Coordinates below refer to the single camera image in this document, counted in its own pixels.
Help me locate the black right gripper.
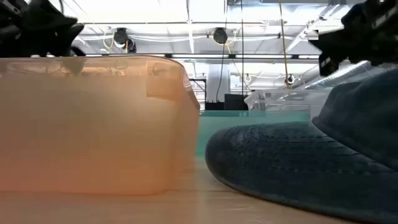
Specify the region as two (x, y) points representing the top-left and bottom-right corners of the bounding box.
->
(309, 0), (398, 77)

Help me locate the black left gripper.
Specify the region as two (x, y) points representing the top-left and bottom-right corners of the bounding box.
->
(0, 0), (86, 58)

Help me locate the clear plastic bin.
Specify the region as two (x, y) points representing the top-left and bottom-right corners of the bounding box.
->
(244, 88), (335, 121)

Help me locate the orange translucent plastic bin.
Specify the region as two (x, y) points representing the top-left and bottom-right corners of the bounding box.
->
(0, 55), (201, 196)

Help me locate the blue denim cap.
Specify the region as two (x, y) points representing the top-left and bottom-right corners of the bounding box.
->
(205, 68), (398, 223)

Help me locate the teal translucent plastic bin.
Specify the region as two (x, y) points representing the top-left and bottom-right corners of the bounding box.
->
(195, 110), (311, 158)

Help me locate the black perforated computer case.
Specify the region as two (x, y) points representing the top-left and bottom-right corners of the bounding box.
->
(205, 93), (249, 111)

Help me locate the silver ventilation duct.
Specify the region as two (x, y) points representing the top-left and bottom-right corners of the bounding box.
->
(306, 60), (379, 91)

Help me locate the yellow cable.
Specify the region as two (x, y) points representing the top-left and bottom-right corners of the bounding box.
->
(277, 0), (292, 90)

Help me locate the black ceiling cord reel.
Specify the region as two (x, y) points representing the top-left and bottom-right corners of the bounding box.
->
(113, 27), (137, 54)
(212, 27), (229, 45)

